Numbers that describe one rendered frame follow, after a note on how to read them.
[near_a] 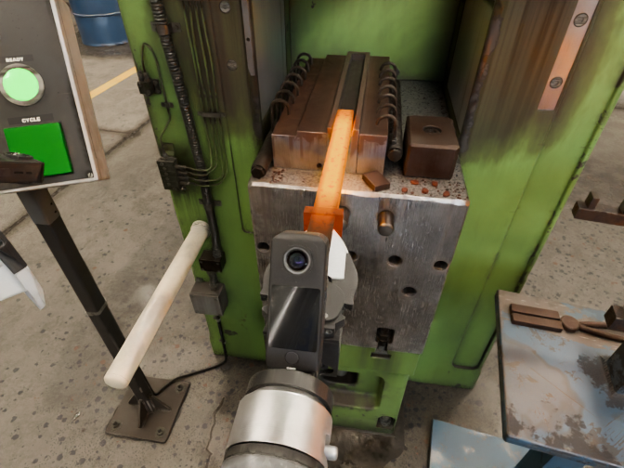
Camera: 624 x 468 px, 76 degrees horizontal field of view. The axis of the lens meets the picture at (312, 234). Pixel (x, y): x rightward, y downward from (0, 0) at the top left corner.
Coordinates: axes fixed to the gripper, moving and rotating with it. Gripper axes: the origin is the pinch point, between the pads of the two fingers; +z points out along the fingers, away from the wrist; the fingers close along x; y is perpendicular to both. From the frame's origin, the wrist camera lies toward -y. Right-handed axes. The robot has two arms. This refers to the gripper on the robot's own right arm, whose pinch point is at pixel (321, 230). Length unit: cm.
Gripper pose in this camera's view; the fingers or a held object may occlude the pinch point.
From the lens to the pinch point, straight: 46.1
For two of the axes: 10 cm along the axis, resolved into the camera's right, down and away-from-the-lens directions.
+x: 9.9, 0.9, -1.2
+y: 0.1, 7.7, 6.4
